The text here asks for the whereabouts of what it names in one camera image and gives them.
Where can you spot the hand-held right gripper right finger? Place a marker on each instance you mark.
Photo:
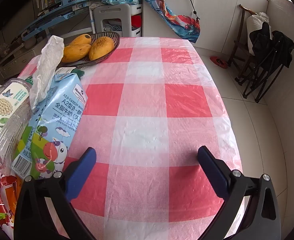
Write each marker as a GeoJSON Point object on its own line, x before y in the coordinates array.
{"type": "Point", "coordinates": [211, 170]}

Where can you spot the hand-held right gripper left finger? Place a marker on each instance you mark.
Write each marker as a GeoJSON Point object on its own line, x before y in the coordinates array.
{"type": "Point", "coordinates": [79, 172]}

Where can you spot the light blue milk carton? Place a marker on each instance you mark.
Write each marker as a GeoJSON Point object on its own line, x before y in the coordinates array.
{"type": "Point", "coordinates": [59, 112]}

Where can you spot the red orange snack packet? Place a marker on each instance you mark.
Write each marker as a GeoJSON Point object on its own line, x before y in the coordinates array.
{"type": "Point", "coordinates": [2, 195]}

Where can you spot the clear plastic bottle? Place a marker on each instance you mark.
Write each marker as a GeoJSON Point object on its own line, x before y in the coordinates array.
{"type": "Point", "coordinates": [9, 120]}

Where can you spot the red white checkered tablecloth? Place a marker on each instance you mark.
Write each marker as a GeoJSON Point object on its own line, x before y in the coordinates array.
{"type": "Point", "coordinates": [142, 100]}

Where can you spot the dark green packet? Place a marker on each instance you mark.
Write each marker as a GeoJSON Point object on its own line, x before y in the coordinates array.
{"type": "Point", "coordinates": [80, 73]}

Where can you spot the small red object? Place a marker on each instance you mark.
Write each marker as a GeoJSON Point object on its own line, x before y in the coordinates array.
{"type": "Point", "coordinates": [219, 62]}

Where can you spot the yellow mango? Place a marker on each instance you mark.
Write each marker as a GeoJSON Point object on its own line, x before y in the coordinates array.
{"type": "Point", "coordinates": [80, 39]}
{"type": "Point", "coordinates": [75, 52]}
{"type": "Point", "coordinates": [100, 48]}

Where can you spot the cream television cabinet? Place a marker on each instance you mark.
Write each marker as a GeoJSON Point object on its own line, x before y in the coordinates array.
{"type": "Point", "coordinates": [12, 60]}

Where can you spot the pink kettlebell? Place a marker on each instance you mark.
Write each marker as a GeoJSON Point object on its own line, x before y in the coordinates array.
{"type": "Point", "coordinates": [30, 43]}

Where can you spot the dark woven fruit basket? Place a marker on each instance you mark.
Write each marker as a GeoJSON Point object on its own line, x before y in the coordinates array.
{"type": "Point", "coordinates": [115, 38]}

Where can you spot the dark wooden chair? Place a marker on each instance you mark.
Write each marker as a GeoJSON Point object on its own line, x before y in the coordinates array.
{"type": "Point", "coordinates": [241, 30]}

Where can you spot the white storage box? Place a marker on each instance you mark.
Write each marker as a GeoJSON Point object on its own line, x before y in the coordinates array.
{"type": "Point", "coordinates": [137, 31]}

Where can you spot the white stuffed bag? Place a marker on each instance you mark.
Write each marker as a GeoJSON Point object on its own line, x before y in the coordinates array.
{"type": "Point", "coordinates": [254, 22]}

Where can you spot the colourful printed cloth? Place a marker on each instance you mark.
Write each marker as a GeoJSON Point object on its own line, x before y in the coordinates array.
{"type": "Point", "coordinates": [176, 20]}

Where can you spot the white cabinet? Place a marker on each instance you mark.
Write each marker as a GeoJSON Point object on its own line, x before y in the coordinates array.
{"type": "Point", "coordinates": [224, 10]}

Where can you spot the white plastic stool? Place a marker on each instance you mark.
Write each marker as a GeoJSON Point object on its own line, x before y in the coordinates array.
{"type": "Point", "coordinates": [112, 11]}

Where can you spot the blue study desk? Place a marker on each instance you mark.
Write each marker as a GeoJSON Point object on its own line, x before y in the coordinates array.
{"type": "Point", "coordinates": [62, 5]}

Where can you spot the black television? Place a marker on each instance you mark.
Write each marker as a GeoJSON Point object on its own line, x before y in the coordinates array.
{"type": "Point", "coordinates": [12, 2]}

